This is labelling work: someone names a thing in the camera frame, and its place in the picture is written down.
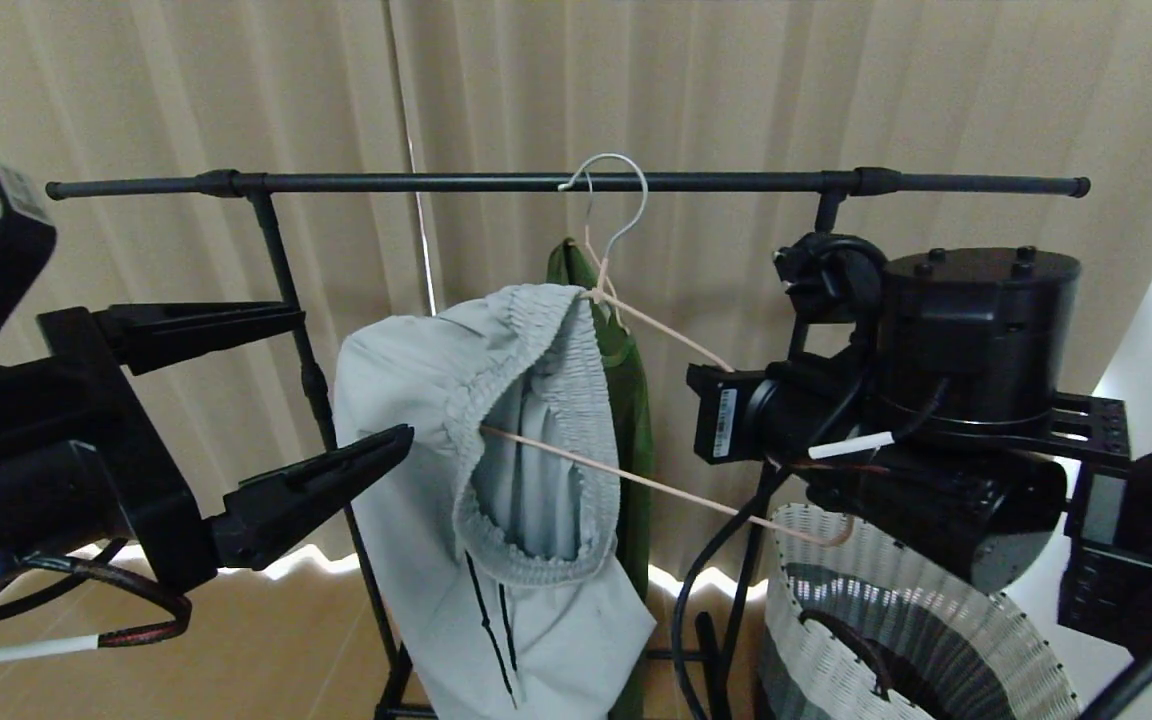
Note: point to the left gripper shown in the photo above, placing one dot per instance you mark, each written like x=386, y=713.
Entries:
x=36, y=470

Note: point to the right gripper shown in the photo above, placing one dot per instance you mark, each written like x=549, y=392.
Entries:
x=936, y=490

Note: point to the pale grey garment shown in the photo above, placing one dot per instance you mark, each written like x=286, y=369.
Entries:
x=406, y=400

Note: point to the pink clothes hanger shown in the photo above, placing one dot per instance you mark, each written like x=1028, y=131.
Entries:
x=587, y=215
x=666, y=488

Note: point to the green long-sleeved shirt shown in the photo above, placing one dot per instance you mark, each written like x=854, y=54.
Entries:
x=636, y=420

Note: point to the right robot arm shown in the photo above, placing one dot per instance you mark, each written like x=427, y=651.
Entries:
x=976, y=330

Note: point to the white laundry basket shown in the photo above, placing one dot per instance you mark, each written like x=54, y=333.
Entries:
x=836, y=560

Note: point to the black clothes rack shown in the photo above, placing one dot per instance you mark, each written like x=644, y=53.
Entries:
x=436, y=182

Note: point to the beige curtain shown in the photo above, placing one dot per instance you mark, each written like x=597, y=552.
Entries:
x=186, y=80

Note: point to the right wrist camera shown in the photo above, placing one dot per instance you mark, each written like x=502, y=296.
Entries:
x=821, y=275

